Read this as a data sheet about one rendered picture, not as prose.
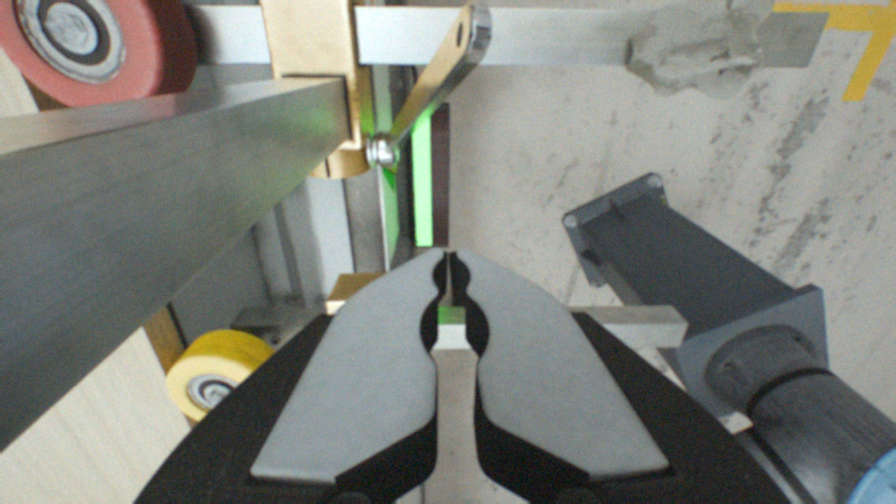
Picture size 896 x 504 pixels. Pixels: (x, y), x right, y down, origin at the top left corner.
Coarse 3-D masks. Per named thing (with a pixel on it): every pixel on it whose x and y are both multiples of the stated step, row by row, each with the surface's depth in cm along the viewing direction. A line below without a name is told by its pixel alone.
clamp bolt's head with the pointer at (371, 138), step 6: (372, 132) 27; (372, 138) 26; (372, 144) 26; (372, 150) 26; (372, 156) 26; (396, 156) 26; (372, 162) 26; (378, 162) 27; (396, 162) 27; (390, 168) 34; (396, 168) 39
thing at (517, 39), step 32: (224, 32) 22; (256, 32) 22; (384, 32) 22; (416, 32) 22; (512, 32) 22; (544, 32) 22; (576, 32) 22; (608, 32) 22; (768, 32) 23; (800, 32) 23; (480, 64) 23; (512, 64) 23; (544, 64) 23; (576, 64) 23; (608, 64) 23; (768, 64) 23; (800, 64) 23
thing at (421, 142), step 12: (420, 132) 40; (420, 144) 41; (420, 156) 41; (420, 168) 42; (420, 180) 43; (420, 192) 43; (420, 204) 44; (420, 216) 45; (420, 228) 45; (420, 240) 46
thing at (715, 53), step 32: (704, 0) 21; (736, 0) 21; (768, 0) 21; (640, 32) 22; (672, 32) 22; (704, 32) 21; (736, 32) 22; (640, 64) 22; (672, 64) 23; (704, 64) 23; (736, 64) 22
